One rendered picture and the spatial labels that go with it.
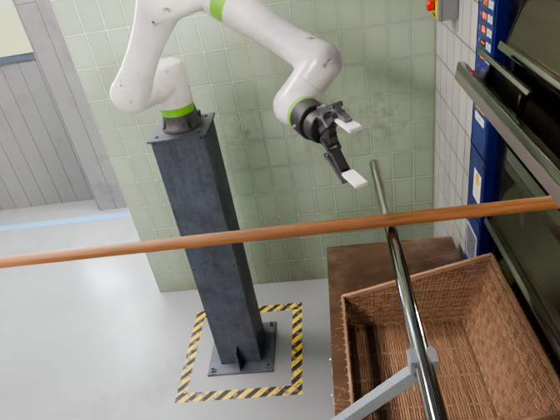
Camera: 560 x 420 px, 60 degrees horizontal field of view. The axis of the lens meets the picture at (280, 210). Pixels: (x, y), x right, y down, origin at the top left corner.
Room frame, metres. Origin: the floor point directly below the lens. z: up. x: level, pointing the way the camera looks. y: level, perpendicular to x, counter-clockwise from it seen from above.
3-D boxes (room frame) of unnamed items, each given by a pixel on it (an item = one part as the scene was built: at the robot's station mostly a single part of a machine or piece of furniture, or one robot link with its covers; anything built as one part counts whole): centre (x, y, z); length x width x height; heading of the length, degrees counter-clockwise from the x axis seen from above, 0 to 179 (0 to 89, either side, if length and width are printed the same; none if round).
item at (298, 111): (1.15, -0.12, 1.37); 0.12 x 0.06 x 0.09; 106
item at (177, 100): (1.74, 0.31, 1.36); 0.16 x 0.13 x 0.19; 135
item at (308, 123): (1.07, -0.14, 1.37); 0.09 x 0.07 x 0.08; 16
